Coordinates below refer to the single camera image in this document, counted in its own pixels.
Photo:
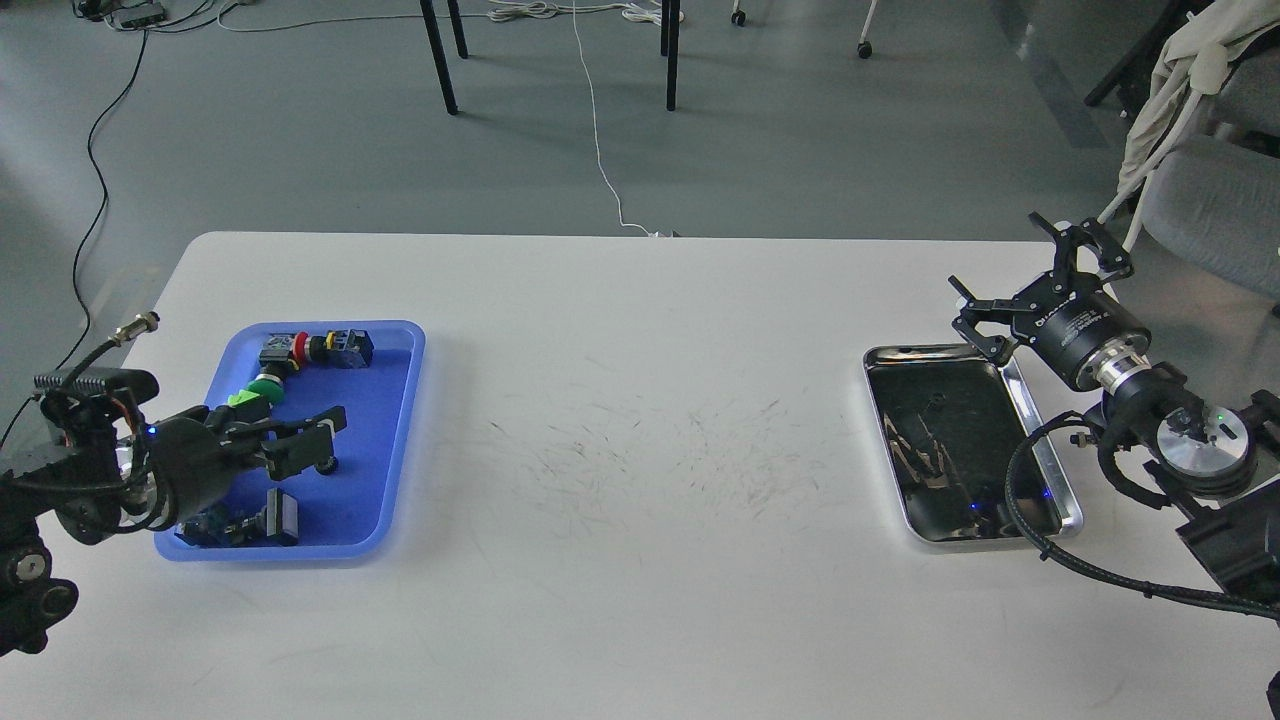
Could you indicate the green push button switch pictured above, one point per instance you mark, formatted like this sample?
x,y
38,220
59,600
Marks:
x,y
267,386

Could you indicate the blue plastic tray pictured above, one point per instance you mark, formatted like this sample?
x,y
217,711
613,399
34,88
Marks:
x,y
347,513

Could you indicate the grey office chair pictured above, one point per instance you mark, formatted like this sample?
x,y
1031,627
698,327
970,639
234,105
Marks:
x,y
1212,201

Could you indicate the black table leg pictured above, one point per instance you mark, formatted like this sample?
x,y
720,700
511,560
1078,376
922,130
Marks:
x,y
437,48
669,25

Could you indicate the beige cloth on chair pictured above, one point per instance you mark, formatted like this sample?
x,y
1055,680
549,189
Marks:
x,y
1193,64

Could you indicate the red push button switch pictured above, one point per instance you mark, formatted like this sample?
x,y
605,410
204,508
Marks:
x,y
284,354

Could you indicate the black table leg right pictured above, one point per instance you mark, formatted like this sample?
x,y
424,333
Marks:
x,y
669,25

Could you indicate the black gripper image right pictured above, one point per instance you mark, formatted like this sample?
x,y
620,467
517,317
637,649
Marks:
x,y
1085,335

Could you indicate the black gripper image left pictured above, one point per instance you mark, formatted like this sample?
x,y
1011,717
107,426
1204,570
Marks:
x,y
194,457

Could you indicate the black table leg left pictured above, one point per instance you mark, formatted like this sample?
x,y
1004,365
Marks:
x,y
437,48

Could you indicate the black rectangular block part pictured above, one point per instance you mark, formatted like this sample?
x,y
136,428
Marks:
x,y
277,522

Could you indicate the silver metal tray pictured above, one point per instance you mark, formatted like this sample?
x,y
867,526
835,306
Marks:
x,y
950,465

